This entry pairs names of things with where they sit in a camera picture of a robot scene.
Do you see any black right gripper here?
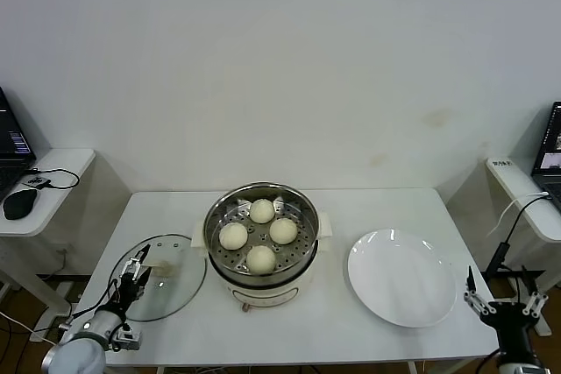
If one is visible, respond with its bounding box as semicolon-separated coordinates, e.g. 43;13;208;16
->
463;265;549;357

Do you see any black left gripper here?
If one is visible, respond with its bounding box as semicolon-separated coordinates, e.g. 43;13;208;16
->
110;244;152;317

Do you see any glass lid cream handle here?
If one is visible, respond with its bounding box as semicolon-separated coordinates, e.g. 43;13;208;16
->
108;232;209;321

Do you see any white steamed baozi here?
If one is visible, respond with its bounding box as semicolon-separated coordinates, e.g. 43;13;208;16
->
267;217;298;245
245;245;277;276
249;198;276;223
218;222;249;251

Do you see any stainless steel steamer basket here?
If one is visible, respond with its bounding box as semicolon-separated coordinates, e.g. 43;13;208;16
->
203;180;321;286

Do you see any white side table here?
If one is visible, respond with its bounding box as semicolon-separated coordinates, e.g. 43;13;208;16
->
0;147;96;340
485;157;561;338

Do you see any white round plate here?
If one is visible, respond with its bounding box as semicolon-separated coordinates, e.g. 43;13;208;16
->
348;228;458;328

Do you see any cream electric cooker base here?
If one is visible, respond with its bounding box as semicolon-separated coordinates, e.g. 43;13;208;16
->
191;211;337;314

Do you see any black computer mouse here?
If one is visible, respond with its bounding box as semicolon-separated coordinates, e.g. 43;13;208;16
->
3;187;39;220

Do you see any small black usb hub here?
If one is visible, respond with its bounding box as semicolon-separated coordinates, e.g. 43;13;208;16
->
22;174;53;190

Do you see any black laptop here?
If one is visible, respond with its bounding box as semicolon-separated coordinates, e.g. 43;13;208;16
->
0;84;37;202
530;101;561;208

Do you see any black cable with adapter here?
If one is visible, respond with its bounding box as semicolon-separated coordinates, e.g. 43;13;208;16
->
485;196;553;305

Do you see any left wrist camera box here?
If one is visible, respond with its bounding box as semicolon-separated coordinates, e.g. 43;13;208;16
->
109;325;145;352

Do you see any thin black desk cable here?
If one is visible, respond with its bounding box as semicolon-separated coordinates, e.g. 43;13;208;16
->
25;166;82;190

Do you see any white floor cable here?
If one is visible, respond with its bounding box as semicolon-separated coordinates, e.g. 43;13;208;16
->
0;310;58;346

